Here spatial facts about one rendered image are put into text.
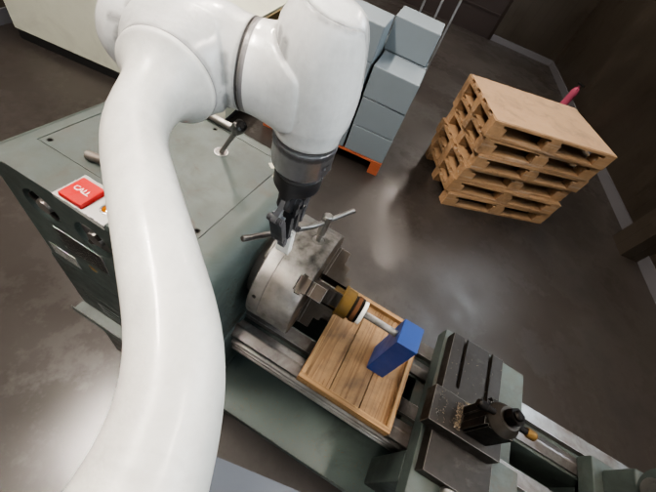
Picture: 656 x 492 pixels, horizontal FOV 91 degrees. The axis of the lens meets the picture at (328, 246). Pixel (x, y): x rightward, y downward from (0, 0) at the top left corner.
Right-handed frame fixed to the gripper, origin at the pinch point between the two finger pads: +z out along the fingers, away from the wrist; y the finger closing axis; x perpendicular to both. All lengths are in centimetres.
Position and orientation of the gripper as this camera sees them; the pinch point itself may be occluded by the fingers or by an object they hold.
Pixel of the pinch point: (284, 240)
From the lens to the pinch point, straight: 64.5
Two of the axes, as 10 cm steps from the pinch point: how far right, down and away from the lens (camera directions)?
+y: 4.7, -6.7, 5.8
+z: -2.2, 5.4, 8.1
